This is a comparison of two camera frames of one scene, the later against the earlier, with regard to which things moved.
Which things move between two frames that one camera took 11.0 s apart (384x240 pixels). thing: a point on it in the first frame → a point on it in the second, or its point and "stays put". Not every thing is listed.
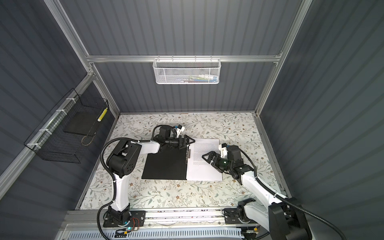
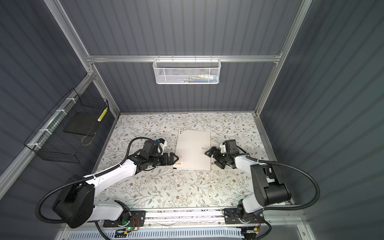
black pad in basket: [82, 123] stays put
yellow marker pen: [102, 115] stays put
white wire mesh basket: [184, 71] stays put
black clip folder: [169, 163] → [191, 146]
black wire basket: [65, 133] stays put
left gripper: [180, 145] → [171, 162]
